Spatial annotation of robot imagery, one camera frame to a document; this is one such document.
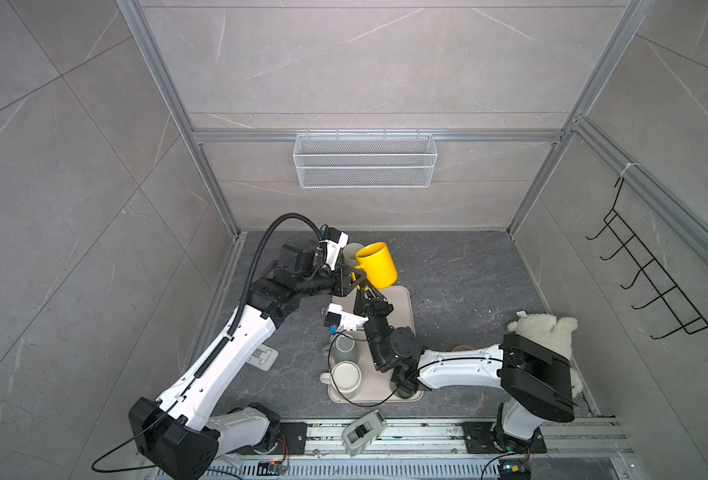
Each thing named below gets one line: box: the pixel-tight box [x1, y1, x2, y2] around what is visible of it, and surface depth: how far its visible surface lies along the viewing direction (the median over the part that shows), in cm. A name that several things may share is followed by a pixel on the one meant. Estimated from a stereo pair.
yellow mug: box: [355, 242, 398, 290], surface depth 70 cm
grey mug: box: [330, 333, 359, 366], surface depth 81 cm
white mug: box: [320, 360, 362, 394], surface depth 78 cm
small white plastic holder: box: [247, 343, 279, 371], surface depth 87 cm
